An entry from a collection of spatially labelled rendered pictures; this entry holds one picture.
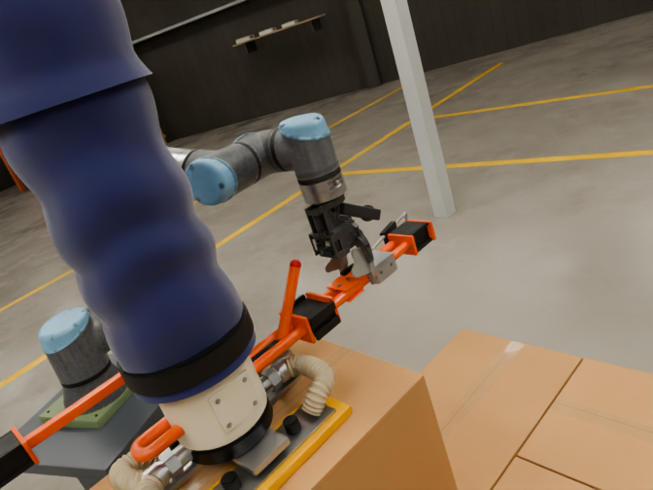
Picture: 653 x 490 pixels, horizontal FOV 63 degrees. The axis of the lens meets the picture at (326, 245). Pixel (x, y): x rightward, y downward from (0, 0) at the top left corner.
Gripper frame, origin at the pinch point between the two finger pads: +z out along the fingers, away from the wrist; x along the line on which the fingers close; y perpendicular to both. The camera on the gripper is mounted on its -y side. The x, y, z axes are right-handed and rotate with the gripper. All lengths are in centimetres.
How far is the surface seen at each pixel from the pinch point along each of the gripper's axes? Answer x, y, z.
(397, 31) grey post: -159, -228, -30
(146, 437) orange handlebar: 0, 54, -1
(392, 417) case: 21.0, 20.6, 14.7
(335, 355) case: -0.8, 12.9, 12.8
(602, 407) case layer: 33, -33, 53
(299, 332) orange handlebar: 3.7, 21.9, -0.8
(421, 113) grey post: -157, -228, 26
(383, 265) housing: 3.4, -4.3, -0.5
